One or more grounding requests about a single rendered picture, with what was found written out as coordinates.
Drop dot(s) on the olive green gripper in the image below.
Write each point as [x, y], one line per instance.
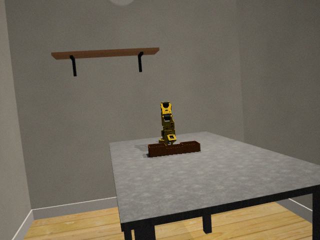
[170, 134]

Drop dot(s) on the orange three-compartment bin rack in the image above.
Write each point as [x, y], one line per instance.
[160, 149]

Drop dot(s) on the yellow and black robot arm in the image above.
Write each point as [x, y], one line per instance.
[166, 115]

